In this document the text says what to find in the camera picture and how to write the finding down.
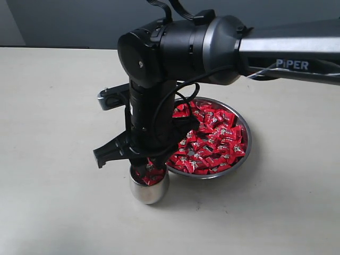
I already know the steel bowl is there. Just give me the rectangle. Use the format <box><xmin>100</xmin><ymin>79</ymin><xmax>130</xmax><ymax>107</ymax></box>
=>
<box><xmin>167</xmin><ymin>97</ymin><xmax>252</xmax><ymax>180</ymax></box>

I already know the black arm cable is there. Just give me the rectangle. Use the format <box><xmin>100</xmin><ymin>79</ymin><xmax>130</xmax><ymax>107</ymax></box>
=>
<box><xmin>146</xmin><ymin>0</ymin><xmax>340</xmax><ymax>149</ymax></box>

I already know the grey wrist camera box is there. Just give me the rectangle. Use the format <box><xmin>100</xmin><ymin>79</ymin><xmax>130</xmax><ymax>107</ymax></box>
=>
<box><xmin>97</xmin><ymin>83</ymin><xmax>130</xmax><ymax>111</ymax></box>

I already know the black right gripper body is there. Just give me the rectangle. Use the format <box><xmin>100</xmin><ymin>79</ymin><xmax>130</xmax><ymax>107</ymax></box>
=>
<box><xmin>93</xmin><ymin>81</ymin><xmax>199</xmax><ymax>168</ymax></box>

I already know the silver metal cup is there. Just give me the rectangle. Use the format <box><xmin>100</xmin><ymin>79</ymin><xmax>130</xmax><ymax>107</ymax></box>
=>
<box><xmin>130</xmin><ymin>167</ymin><xmax>169</xmax><ymax>205</ymax></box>

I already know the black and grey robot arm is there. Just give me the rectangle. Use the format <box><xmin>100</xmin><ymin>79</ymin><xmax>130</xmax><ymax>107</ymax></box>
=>
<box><xmin>93</xmin><ymin>10</ymin><xmax>339</xmax><ymax>173</ymax></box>

